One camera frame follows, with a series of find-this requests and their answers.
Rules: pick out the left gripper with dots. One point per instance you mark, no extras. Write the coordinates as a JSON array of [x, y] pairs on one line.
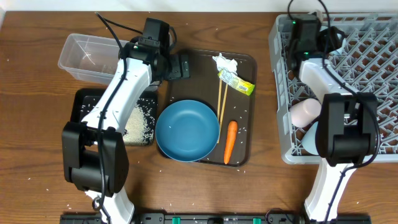
[[181, 66]]

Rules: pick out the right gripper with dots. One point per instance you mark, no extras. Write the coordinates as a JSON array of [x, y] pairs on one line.
[[329, 37]]

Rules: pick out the white napkin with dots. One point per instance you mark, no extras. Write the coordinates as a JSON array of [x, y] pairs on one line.
[[223, 63]]

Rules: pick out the large dark blue plate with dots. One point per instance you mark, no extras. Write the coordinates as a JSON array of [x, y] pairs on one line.
[[187, 131]]

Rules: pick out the yellow green snack wrapper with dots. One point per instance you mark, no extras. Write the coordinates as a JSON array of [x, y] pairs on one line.
[[231, 79]]

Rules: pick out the white rice pile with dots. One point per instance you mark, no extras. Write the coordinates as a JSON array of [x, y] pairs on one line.
[[139, 130]]

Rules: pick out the pink cup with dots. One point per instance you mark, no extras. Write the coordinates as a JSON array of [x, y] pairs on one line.
[[304, 112]]

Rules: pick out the orange carrot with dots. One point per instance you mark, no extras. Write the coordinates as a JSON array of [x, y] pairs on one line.
[[230, 141]]

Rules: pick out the light blue cup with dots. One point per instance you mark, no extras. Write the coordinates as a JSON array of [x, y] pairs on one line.
[[308, 141]]

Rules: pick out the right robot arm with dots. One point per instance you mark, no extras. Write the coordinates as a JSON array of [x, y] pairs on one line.
[[347, 136]]

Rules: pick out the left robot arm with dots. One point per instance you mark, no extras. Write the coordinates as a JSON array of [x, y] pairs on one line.
[[94, 153]]

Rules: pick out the grey dishwasher rack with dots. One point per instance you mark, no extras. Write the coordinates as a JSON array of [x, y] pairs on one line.
[[368, 62]]

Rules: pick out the wooden chopstick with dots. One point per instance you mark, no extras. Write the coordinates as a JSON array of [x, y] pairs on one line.
[[222, 110], [219, 99]]

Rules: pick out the brown serving tray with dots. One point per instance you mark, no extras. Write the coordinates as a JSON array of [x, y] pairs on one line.
[[203, 86]]

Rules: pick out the black tray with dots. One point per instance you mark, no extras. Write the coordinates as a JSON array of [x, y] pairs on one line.
[[87, 98]]

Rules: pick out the clear plastic bin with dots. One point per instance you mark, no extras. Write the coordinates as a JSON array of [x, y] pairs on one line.
[[90, 58]]

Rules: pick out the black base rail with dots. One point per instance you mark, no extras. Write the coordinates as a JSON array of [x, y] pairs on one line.
[[274, 216]]

